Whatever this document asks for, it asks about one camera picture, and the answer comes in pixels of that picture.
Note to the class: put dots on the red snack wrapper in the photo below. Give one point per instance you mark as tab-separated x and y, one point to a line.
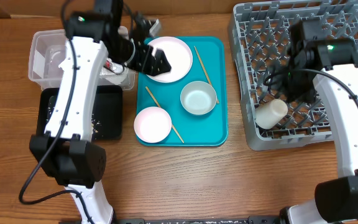
109	65

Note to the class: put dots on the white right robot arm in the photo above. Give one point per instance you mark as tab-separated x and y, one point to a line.
327	68

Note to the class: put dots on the teal serving tray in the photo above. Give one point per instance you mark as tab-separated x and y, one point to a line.
210	129

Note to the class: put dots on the black plastic tray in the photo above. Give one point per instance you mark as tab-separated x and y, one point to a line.
107	109

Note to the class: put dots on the large pink plate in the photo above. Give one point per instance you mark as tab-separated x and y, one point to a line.
178	55

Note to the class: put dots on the grey dishwasher rack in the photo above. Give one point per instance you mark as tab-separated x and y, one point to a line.
260	38

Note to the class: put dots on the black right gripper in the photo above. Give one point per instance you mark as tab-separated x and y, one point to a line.
308	95

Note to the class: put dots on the right wooden chopstick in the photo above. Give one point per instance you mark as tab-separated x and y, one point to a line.
206	73

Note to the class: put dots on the small pink bowl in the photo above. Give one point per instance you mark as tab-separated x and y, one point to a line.
147	126

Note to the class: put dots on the clear plastic bin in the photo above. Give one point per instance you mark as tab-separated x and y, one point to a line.
47	52

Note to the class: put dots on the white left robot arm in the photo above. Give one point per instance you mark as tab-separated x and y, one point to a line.
64	151

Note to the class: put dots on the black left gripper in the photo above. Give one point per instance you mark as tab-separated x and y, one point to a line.
148	65

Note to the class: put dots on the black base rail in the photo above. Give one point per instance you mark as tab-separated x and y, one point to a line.
257	219

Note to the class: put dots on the white paper cup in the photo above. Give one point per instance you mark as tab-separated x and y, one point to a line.
269	114

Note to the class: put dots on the pile of rice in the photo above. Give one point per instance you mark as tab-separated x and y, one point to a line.
94	122

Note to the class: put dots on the wooden chopstick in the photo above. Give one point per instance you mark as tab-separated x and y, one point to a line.
206	73
167	123

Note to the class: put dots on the left wooden chopstick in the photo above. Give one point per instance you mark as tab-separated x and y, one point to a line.
167	123

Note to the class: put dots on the white napkin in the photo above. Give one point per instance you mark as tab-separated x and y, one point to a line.
114	74

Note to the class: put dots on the grey bowl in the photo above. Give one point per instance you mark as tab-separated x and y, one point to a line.
198	98

